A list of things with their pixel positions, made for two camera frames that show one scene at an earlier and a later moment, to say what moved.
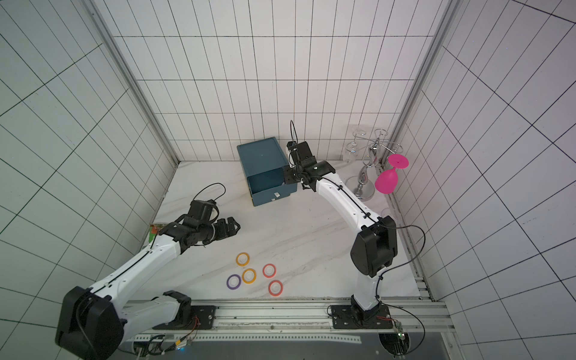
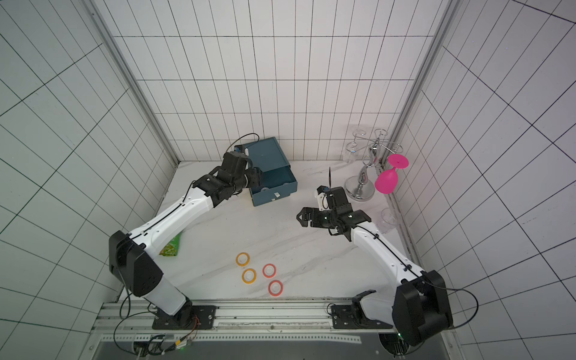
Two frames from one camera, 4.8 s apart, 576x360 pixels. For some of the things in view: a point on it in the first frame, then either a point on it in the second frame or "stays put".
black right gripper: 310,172 → 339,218
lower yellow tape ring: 249,282 stays put
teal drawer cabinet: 264,163 stays put
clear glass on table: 390,211 stays put
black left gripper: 223,233 → 255,175
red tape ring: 274,273 stays put
